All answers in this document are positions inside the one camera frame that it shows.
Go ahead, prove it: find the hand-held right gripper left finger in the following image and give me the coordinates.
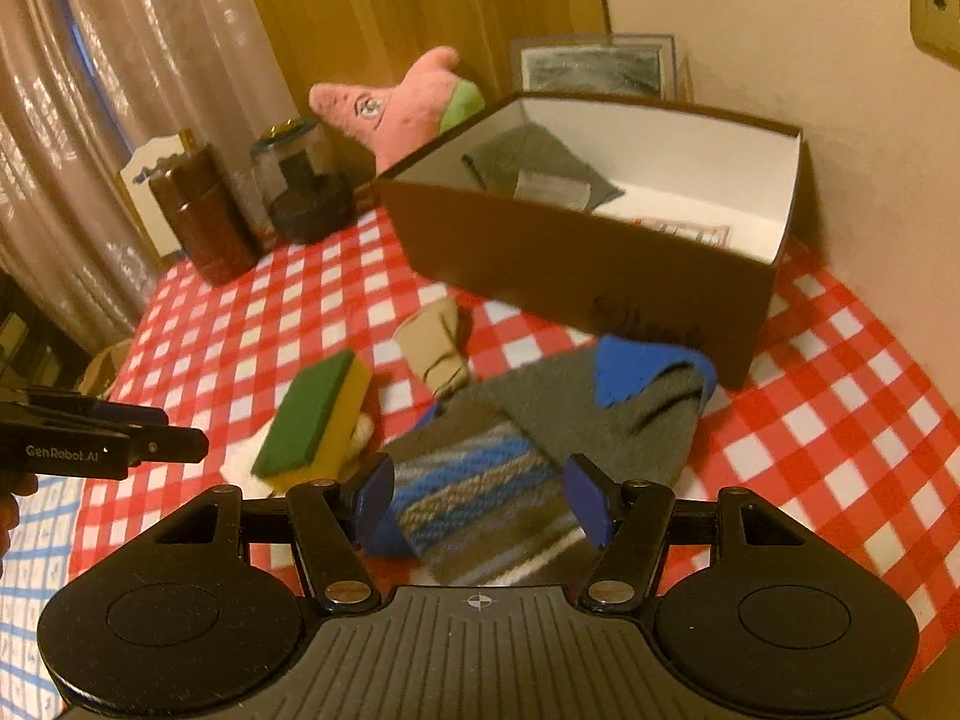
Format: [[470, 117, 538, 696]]
[[139, 454, 396, 610]]

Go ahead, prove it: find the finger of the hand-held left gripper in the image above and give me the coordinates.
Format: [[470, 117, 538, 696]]
[[0, 386, 170, 430], [126, 427, 210, 467]]

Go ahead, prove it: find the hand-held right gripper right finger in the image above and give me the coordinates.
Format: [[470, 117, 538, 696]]
[[562, 454, 815, 610]]

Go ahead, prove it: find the grey blue striped sock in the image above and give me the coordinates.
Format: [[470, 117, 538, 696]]
[[367, 335, 719, 586]]

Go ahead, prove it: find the yellow green sponge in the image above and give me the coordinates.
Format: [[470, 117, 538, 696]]
[[250, 350, 374, 492]]

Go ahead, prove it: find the beige sock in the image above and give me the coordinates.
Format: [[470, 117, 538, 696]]
[[394, 296, 472, 400]]

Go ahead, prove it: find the brown cardboard box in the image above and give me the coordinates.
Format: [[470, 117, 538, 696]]
[[373, 91, 805, 391]]

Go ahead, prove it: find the grey felt cloth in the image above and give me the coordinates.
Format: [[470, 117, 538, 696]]
[[463, 124, 626, 215]]

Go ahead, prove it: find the person's left hand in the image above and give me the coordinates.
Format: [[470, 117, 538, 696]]
[[0, 474, 38, 578]]

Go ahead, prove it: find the blue checked cloth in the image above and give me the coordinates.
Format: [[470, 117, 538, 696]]
[[0, 476, 83, 720]]

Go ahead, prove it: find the brown cylindrical canister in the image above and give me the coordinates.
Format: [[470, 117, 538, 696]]
[[148, 146, 263, 287]]

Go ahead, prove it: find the red white checked tablecloth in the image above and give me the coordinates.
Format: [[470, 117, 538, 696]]
[[66, 202, 960, 691]]

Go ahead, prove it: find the glass jar with dark base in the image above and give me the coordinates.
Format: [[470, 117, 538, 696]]
[[250, 120, 355, 245]]

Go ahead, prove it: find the sheer patterned curtain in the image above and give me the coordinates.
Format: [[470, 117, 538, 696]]
[[0, 0, 301, 361]]

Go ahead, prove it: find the pink plush toy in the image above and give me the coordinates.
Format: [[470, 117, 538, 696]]
[[309, 46, 487, 177]]

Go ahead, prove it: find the framed picture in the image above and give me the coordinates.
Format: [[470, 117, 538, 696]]
[[510, 33, 695, 102]]

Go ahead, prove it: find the beige wall switch plate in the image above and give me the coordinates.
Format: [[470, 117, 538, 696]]
[[906, 0, 960, 65]]

